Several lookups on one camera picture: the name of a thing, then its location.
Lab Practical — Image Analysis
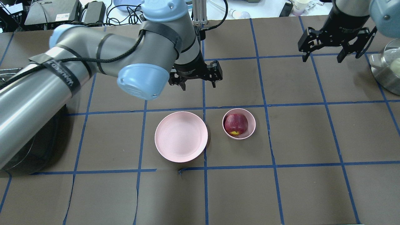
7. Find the white bun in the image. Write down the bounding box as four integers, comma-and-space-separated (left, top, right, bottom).
390, 58, 400, 77

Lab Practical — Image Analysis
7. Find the dark rice cooker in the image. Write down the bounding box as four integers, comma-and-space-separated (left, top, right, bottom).
0, 67, 68, 175

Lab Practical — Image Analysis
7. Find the pink plate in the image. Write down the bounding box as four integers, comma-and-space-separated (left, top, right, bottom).
154, 111, 208, 163

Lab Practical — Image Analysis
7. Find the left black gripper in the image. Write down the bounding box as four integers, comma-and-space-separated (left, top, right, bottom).
168, 51, 223, 91

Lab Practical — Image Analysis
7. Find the steel steamer pot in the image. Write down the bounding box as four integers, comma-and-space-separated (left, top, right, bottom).
369, 38, 400, 96

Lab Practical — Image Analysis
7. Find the pink bowl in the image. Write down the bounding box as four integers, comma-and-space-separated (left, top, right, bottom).
222, 108, 256, 140

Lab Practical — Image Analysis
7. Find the aluminium frame post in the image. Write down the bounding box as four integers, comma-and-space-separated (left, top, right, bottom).
192, 0, 208, 29

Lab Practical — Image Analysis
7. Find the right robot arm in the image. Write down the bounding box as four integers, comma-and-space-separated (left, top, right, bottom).
297, 0, 400, 63

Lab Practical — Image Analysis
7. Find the blue plate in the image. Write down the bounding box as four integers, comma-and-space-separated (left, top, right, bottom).
113, 0, 142, 12

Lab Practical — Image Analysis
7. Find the red apple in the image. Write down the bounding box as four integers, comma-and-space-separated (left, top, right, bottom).
224, 113, 248, 137

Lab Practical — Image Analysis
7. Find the black power adapter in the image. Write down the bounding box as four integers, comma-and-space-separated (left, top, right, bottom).
81, 1, 106, 24

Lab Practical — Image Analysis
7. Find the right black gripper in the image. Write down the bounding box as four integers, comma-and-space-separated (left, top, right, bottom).
297, 24, 378, 63

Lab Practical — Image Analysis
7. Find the black computer box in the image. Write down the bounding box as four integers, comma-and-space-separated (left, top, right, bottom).
24, 0, 82, 26

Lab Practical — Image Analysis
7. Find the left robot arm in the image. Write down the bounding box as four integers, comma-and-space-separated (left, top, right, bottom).
1, 0, 223, 168

